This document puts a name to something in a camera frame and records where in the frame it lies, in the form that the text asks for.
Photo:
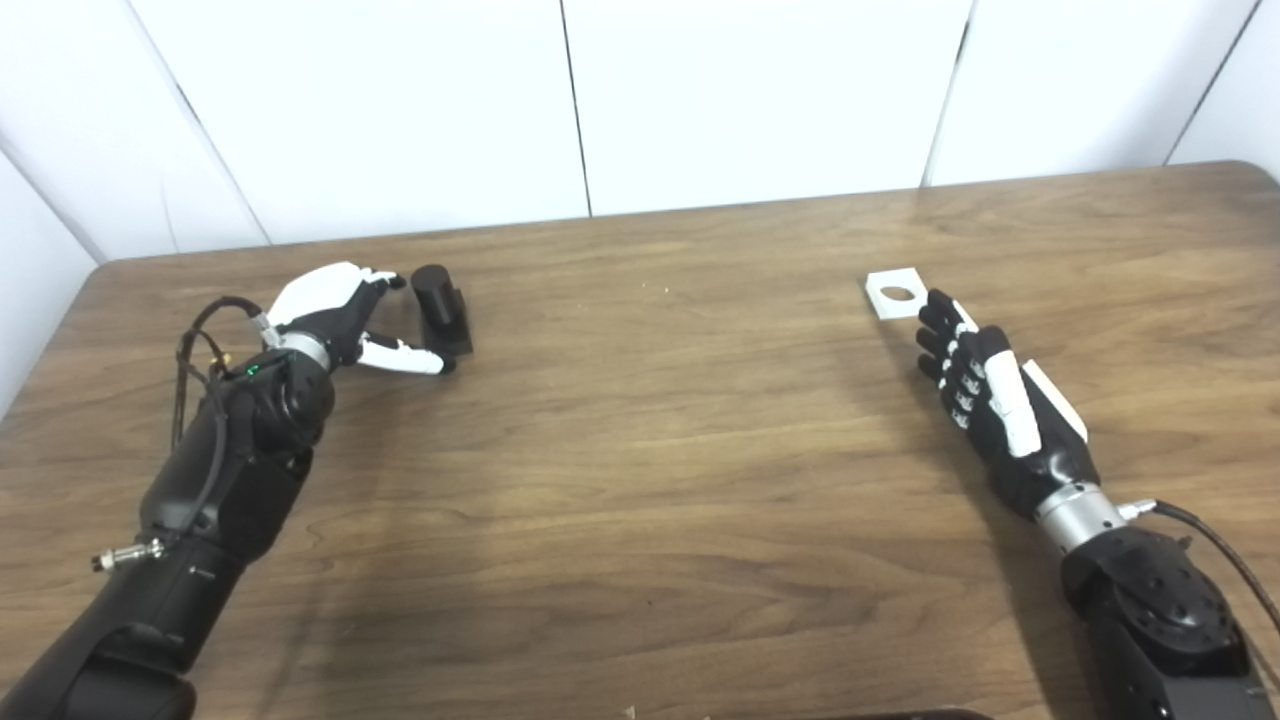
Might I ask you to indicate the white and black right hand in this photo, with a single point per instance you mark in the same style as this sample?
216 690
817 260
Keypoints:
1030 450

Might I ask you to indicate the white and black left hand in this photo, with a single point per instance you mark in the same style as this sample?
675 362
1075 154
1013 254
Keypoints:
325 300

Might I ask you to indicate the black peg with base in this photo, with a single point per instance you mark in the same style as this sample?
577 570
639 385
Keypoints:
445 315

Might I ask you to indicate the white square piece with hole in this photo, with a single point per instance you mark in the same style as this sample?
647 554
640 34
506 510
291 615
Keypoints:
880 305

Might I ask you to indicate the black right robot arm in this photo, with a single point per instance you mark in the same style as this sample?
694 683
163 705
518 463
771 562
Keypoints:
1160 620

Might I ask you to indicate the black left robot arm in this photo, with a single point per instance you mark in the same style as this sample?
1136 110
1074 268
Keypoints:
220 500

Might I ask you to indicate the black robot torso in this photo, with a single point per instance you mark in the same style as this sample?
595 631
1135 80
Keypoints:
900 716

